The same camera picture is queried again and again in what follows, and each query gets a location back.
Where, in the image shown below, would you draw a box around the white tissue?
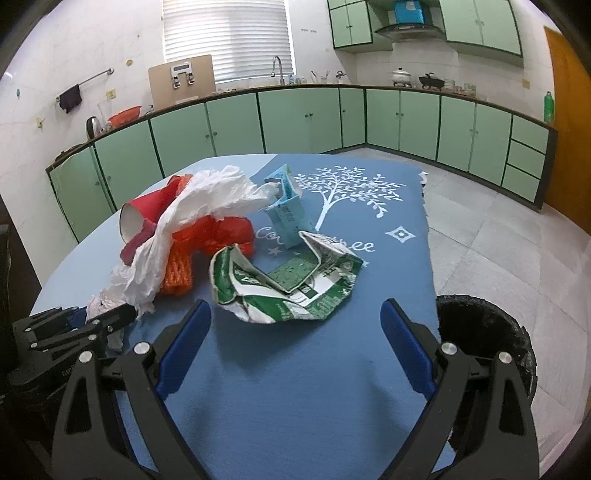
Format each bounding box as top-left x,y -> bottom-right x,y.
85,265 -> 128,353

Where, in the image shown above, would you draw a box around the orange foam fruit net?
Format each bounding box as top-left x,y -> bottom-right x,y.
159,242 -> 193,296

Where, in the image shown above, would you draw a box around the red paper cup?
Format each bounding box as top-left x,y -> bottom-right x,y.
119,175 -> 181,244

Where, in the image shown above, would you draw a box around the red plastic mesh bag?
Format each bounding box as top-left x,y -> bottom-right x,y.
171,204 -> 254,257

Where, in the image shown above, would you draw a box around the white plastic bag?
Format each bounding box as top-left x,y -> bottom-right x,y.
105,165 -> 280,314

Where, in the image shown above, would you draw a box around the crushed green milk carton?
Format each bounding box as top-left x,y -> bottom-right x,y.
209,231 -> 363,325

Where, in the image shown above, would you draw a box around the light blue tissue box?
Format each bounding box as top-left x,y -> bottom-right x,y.
264,164 -> 315,249

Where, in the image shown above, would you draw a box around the black trash bin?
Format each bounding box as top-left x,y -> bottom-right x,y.
436,295 -> 538,453

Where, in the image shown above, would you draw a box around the green lower kitchen cabinets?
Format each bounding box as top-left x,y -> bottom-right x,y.
46,86 -> 558,240

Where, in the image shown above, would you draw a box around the green kitchen cabinets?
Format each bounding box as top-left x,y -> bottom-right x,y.
327,0 -> 523,63
46,86 -> 558,240

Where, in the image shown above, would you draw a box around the chrome kitchen faucet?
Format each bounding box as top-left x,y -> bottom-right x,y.
270,55 -> 286,86

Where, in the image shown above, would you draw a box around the green upper kitchen cabinets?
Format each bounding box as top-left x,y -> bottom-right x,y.
327,0 -> 523,63

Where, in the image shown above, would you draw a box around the dark red sponge piece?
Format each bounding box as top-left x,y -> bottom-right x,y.
120,219 -> 156,266

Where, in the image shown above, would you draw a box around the blue tree-print tablecloth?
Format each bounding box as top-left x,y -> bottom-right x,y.
34,154 -> 438,479

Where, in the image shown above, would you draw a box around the steel electric kettle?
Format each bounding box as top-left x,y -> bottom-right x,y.
85,116 -> 103,141

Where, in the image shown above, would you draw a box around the red plastic basin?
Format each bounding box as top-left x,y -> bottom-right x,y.
108,105 -> 141,128

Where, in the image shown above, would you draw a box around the dark hanging towel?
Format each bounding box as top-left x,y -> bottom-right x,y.
57,84 -> 82,114

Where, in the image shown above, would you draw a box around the brown water purifier box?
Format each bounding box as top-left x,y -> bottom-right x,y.
148,55 -> 216,110

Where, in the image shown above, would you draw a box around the metal towel bar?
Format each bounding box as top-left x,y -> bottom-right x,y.
55,67 -> 115,103

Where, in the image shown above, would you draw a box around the white window blind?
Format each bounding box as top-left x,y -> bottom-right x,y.
162,0 -> 294,82

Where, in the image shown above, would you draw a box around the green bottle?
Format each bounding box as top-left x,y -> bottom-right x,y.
543,91 -> 555,124

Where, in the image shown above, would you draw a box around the black wok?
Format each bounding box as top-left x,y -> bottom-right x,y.
419,72 -> 445,91

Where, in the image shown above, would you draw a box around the wooden door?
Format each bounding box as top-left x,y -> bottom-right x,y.
545,28 -> 591,232

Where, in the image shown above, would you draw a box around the white cooking pot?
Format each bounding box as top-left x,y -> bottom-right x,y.
392,68 -> 413,88

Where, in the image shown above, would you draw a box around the blue range hood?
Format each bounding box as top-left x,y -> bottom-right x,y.
376,1 -> 446,43

